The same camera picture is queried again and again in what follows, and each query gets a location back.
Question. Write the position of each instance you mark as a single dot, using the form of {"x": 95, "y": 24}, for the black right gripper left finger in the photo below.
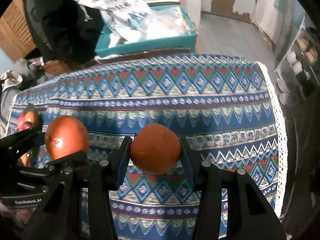
{"x": 108, "y": 176}

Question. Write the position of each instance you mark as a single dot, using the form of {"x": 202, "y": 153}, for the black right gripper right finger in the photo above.
{"x": 203, "y": 177}

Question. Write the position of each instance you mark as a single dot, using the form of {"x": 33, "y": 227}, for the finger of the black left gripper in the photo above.
{"x": 17, "y": 144}
{"x": 71, "y": 162}

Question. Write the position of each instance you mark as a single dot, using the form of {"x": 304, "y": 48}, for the red apple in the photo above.
{"x": 22, "y": 124}

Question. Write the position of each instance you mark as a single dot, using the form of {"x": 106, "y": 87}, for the large orange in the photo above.
{"x": 66, "y": 135}

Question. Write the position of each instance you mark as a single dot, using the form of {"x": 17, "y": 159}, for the medium orange mandarin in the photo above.
{"x": 155, "y": 150}

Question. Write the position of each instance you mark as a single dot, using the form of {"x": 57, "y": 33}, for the small orange tangerine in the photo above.
{"x": 27, "y": 159}

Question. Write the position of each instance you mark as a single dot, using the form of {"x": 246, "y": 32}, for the left human hand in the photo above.
{"x": 20, "y": 216}

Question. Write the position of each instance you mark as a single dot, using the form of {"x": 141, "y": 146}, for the dark glass fruit bowl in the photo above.
{"x": 35, "y": 115}

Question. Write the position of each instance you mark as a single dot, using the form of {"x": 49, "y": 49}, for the patterned blue tablecloth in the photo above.
{"x": 226, "y": 107}

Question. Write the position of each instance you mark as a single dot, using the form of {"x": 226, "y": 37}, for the grey white clothes pile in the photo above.
{"x": 25, "y": 74}

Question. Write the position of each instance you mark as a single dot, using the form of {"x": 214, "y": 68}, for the black hanging clothing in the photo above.
{"x": 63, "y": 30}

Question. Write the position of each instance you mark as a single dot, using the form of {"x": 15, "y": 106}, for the shoe rack with shoes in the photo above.
{"x": 298, "y": 71}

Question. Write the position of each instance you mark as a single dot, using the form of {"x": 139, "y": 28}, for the teal cardboard box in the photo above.
{"x": 109, "y": 45}

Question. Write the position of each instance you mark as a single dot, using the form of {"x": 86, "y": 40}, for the white printed plastic bag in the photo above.
{"x": 127, "y": 18}

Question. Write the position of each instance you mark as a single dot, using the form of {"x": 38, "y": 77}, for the clear plastic bag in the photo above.
{"x": 166, "y": 23}

